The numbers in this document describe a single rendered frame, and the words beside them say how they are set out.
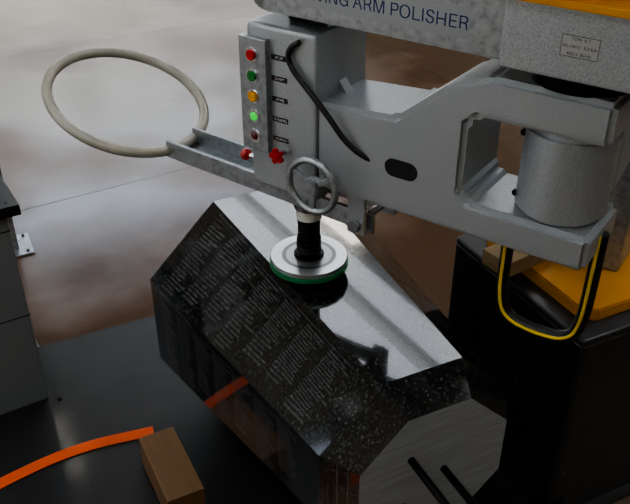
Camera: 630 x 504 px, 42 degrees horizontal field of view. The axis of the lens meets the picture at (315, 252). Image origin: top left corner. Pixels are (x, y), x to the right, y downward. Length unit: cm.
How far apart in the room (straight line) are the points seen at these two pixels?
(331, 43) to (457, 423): 94
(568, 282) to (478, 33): 100
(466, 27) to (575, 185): 38
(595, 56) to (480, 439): 102
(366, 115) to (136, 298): 204
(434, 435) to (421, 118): 75
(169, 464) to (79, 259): 155
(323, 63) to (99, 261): 229
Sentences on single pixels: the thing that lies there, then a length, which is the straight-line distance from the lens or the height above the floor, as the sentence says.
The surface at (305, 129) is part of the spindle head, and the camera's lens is 193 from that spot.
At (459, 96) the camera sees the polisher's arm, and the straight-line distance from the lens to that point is 170.
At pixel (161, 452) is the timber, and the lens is 275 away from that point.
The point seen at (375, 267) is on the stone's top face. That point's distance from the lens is 231.
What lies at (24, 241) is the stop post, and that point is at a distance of 420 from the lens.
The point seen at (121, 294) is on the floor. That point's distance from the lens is 370.
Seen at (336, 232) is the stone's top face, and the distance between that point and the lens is 246.
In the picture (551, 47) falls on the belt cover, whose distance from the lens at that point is 157.
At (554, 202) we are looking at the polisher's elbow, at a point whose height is 130.
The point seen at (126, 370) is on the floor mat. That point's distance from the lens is 326.
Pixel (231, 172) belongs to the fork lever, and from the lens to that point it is 222.
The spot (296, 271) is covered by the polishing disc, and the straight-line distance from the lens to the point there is 218.
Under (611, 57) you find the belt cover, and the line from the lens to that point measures 154.
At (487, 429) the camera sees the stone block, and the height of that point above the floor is 64.
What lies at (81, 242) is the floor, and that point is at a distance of 412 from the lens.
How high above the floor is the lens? 210
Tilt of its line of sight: 33 degrees down
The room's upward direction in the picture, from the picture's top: straight up
